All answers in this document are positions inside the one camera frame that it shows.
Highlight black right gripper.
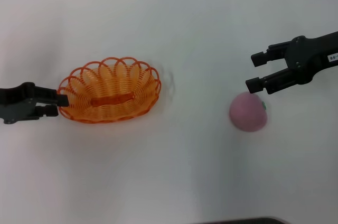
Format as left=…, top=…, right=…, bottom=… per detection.
left=245, top=31, right=338, bottom=95

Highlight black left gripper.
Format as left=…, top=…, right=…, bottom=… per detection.
left=0, top=82, right=69, bottom=125

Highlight pink toy peach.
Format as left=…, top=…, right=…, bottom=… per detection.
left=229, top=91, right=268, bottom=132

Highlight orange plastic wire basket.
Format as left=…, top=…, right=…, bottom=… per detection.
left=57, top=56, right=162, bottom=125

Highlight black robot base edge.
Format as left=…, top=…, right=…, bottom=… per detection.
left=195, top=217, right=287, bottom=224

